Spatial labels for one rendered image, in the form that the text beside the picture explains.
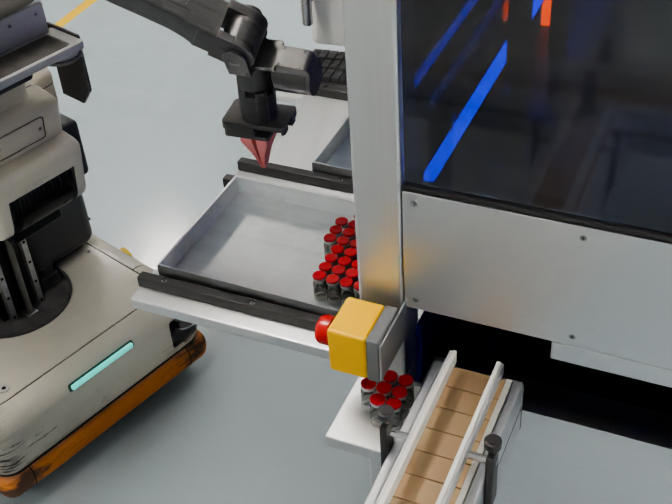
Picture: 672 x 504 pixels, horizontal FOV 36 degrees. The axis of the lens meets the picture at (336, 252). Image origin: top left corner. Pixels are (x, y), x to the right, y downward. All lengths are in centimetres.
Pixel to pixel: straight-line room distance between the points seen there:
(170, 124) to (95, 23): 93
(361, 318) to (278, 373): 141
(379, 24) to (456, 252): 31
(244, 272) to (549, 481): 56
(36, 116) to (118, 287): 62
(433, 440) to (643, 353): 28
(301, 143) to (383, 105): 77
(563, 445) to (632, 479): 10
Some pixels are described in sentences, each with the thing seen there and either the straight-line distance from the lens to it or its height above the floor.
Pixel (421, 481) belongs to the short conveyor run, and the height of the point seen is 93.
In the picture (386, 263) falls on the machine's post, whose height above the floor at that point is 108.
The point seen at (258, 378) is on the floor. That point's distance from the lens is 274.
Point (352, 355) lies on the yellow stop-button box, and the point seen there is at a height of 100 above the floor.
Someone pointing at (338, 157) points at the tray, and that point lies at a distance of 191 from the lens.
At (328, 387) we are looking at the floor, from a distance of 269.
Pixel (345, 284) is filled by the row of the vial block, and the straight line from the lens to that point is 156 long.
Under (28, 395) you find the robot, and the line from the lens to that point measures 244.
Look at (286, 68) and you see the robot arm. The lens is 152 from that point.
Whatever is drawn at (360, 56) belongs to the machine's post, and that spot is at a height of 138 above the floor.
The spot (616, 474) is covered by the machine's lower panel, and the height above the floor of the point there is 80.
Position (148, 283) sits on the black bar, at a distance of 167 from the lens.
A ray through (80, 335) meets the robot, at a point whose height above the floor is 28.
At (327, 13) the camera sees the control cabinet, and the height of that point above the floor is 88.
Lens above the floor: 194
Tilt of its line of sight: 39 degrees down
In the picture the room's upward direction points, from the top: 4 degrees counter-clockwise
